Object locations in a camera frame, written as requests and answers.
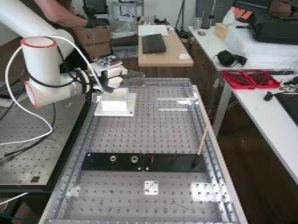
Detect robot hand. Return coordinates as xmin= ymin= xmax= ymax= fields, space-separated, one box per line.
xmin=90 ymin=54 xmax=130 ymax=94

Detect cardboard box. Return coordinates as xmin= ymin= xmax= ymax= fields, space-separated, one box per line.
xmin=72 ymin=25 xmax=113 ymax=62

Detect small white box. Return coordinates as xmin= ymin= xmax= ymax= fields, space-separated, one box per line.
xmin=93 ymin=87 xmax=138 ymax=118

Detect wooden desk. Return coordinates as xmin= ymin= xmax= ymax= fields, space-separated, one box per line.
xmin=136 ymin=24 xmax=196 ymax=79

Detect person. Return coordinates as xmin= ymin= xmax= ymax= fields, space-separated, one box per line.
xmin=32 ymin=0 xmax=110 ymax=30

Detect clear box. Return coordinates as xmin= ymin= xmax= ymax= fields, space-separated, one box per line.
xmin=39 ymin=77 xmax=249 ymax=224

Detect black headphones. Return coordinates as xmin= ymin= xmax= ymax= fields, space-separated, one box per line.
xmin=216 ymin=49 xmax=249 ymax=68

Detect small wooden block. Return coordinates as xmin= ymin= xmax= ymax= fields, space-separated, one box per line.
xmin=213 ymin=22 xmax=230 ymax=41

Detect red tray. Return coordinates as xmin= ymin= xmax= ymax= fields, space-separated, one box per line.
xmin=220 ymin=69 xmax=257 ymax=90
xmin=246 ymin=69 xmax=282 ymax=90

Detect thin stick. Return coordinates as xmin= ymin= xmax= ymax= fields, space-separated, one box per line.
xmin=192 ymin=114 xmax=214 ymax=168

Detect black plate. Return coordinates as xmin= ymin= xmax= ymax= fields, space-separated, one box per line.
xmin=80 ymin=152 xmax=209 ymax=174

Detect white desk with headphones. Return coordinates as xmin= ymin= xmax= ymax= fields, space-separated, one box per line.
xmin=188 ymin=25 xmax=298 ymax=76

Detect small white square plate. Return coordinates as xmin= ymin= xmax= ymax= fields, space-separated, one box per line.
xmin=142 ymin=180 xmax=161 ymax=196

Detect long white desk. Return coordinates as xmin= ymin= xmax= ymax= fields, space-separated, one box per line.
xmin=212 ymin=73 xmax=298 ymax=186

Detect black case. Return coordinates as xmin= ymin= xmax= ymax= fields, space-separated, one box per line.
xmin=246 ymin=9 xmax=298 ymax=45

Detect black cable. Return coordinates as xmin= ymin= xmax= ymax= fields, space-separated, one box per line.
xmin=0 ymin=102 xmax=59 ymax=165

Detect white cable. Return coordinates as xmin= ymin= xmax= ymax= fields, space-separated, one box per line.
xmin=0 ymin=191 xmax=29 ymax=206
xmin=0 ymin=34 xmax=104 ymax=147

